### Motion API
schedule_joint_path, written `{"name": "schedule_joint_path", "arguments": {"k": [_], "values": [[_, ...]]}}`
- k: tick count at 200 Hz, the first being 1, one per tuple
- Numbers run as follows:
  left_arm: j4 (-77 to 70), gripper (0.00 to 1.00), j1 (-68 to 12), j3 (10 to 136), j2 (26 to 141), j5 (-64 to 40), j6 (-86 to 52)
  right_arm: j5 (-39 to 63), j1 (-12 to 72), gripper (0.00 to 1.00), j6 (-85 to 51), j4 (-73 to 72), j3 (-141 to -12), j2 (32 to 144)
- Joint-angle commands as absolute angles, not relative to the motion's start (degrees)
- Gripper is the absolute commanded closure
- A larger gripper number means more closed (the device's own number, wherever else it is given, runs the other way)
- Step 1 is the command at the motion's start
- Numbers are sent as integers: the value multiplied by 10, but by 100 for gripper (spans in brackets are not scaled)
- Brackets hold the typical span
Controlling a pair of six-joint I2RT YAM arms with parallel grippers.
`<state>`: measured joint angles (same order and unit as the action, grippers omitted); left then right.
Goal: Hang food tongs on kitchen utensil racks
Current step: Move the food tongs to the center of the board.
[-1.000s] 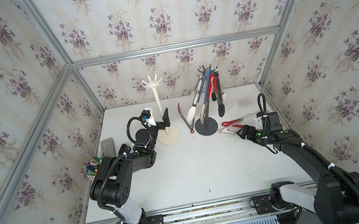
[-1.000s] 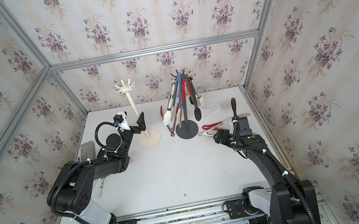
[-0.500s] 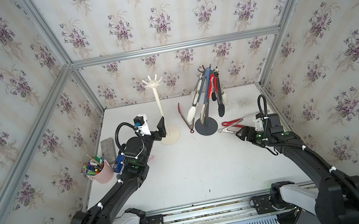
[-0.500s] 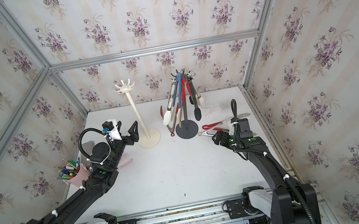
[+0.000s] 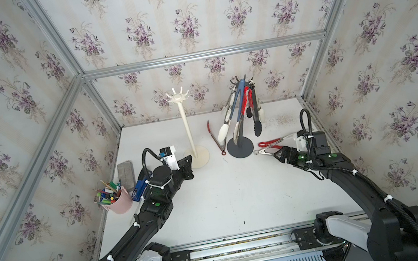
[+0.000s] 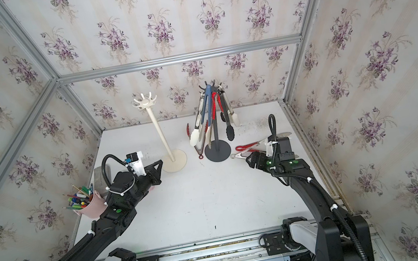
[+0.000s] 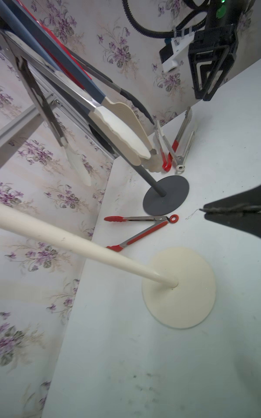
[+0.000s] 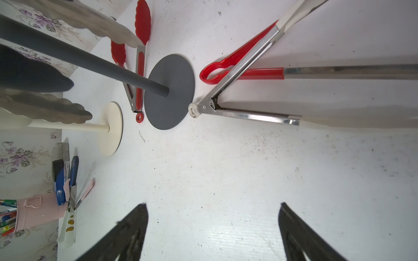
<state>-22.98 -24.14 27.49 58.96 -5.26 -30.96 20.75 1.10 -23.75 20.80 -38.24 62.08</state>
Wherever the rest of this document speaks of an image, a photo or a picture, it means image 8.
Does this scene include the red handled tongs at right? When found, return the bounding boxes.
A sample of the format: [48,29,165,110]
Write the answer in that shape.
[199,23,418,85]

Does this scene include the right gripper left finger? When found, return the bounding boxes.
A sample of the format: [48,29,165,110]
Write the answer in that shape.
[78,203,149,261]

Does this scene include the pink cup of pens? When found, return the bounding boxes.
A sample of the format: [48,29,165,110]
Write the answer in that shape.
[1,194,69,234]

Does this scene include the black steel tongs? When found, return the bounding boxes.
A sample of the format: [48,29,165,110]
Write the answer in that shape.
[1,45,74,92]

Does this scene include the dark grey utensil rack stand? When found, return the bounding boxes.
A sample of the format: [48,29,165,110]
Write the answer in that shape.
[1,16,195,130]

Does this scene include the blue stapler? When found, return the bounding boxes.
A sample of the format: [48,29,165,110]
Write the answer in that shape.
[52,156,79,206]

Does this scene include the red tipped steel tongs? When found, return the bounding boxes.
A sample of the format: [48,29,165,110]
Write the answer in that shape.
[111,0,151,124]

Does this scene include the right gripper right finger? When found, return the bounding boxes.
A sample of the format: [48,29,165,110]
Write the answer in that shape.
[278,202,345,261]

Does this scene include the white tipped tongs at right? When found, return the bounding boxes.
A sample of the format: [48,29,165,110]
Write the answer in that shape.
[188,1,418,129]

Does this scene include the cream utensil rack stand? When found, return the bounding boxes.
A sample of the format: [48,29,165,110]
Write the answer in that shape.
[1,102,123,157]

